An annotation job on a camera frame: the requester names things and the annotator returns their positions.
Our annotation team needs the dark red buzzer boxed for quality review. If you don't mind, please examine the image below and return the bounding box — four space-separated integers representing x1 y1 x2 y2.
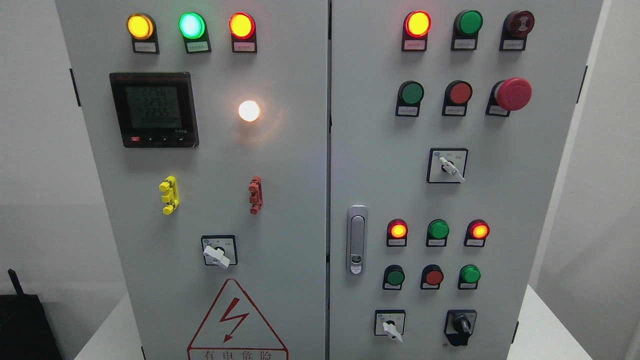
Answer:
499 10 535 51

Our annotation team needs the red emergency stop button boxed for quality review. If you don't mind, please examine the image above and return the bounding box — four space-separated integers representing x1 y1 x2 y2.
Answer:
485 77 533 117

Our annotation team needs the white glowing lamp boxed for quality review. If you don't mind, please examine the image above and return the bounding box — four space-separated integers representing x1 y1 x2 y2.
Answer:
237 100 261 123

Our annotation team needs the black rotary knob switch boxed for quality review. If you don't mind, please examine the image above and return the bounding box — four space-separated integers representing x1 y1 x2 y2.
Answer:
443 309 478 347

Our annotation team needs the green push button upper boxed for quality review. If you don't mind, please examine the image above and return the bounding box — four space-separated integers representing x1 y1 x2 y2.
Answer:
395 80 425 117

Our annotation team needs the red push button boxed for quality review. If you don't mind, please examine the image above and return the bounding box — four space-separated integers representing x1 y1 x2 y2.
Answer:
420 264 444 290
441 80 473 117

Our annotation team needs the yellow indicator light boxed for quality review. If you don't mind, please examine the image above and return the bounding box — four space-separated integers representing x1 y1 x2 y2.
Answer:
126 13 160 54

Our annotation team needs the black digital power meter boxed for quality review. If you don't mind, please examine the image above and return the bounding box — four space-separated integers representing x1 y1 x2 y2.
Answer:
109 71 199 148

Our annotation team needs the green indicator lower middle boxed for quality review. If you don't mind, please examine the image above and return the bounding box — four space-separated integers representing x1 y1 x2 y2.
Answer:
425 219 450 248

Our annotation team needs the red high voltage warning sticker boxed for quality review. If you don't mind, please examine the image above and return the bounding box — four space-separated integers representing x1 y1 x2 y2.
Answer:
187 278 290 360

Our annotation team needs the lit red indicator top right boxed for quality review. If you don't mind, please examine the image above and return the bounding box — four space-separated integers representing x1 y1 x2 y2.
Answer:
401 10 432 52

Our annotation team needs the lit red indicator lower left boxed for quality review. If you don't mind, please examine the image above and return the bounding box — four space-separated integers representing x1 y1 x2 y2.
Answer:
386 218 409 248

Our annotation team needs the black device with antenna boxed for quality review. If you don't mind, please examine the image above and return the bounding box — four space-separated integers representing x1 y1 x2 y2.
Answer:
0 269 62 360

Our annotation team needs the lit red indicator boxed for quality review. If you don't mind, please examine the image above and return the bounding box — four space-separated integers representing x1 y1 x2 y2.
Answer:
386 218 409 248
401 10 432 52

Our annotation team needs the red indicator lower right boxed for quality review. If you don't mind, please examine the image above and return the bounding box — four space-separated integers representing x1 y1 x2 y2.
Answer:
463 219 490 248

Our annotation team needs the white selector switch left door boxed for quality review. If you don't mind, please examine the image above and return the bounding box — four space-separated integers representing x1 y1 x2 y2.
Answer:
200 234 238 269

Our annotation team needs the white selector switch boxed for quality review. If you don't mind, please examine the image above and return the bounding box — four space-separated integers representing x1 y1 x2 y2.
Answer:
426 148 469 183
374 309 407 344

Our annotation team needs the white selector switch upper right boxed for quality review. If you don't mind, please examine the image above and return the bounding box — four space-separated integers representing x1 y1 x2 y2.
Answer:
426 148 469 183

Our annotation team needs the green indicator top right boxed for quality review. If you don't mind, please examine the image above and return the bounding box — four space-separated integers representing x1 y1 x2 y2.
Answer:
450 9 483 51

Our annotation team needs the silver door lock handle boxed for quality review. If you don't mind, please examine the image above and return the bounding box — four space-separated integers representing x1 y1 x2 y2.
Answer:
346 204 368 275

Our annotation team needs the red terminal connector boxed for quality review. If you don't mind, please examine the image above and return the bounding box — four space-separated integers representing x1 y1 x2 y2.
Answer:
247 176 263 215

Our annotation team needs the red push button lower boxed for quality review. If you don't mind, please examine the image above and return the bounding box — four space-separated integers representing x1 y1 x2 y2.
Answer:
420 264 444 290

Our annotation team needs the grey electrical control cabinet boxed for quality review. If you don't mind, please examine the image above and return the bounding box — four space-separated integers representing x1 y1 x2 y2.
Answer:
55 0 603 360

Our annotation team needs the green push button lower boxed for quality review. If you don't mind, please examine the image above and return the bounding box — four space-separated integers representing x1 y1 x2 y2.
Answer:
382 264 406 291

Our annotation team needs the red-rimmed orange indicator light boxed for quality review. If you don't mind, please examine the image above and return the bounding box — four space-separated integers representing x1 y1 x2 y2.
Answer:
228 12 258 53

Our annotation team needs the yellow terminal connector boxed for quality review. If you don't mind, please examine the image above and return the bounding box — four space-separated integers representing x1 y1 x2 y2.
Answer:
158 175 179 215

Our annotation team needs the lit green indicator light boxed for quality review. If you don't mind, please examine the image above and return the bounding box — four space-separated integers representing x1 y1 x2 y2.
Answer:
178 12 211 54

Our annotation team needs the white selector switch bottom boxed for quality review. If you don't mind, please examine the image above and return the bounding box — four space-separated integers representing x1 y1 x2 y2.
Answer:
374 309 407 344

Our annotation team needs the red push button upper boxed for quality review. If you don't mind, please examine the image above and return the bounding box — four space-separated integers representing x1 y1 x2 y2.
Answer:
441 80 473 117

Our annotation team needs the green illuminated button lower right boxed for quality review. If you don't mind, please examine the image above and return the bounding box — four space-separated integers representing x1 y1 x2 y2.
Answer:
457 264 482 291

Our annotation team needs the green push button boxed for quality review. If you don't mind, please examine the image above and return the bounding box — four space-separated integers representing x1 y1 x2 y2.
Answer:
382 264 406 291
395 80 425 117

